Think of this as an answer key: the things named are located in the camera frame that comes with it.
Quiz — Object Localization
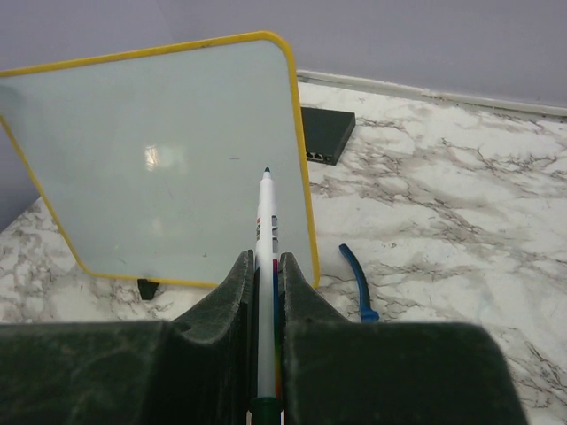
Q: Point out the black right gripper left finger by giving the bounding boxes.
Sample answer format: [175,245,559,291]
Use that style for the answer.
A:
[1,251,254,424]

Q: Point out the aluminium table edge frame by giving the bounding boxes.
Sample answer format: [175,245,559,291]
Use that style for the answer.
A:
[297,70,566,117]

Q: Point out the black whiteboard stand foot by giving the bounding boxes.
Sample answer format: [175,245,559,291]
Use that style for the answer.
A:
[137,279,159,301]

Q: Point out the black network switch box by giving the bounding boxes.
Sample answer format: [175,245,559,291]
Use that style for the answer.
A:
[301,106,356,166]

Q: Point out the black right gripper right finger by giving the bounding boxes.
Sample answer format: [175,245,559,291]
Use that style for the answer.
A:
[280,253,527,424]

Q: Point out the yellow framed whiteboard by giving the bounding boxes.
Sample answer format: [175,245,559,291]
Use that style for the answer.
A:
[1,31,320,285]

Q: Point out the blue handled cutting pliers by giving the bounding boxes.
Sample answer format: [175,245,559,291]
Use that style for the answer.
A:
[338,243,380,323]

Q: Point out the white green whiteboard marker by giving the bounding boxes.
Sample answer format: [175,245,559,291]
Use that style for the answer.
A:
[250,167,283,424]

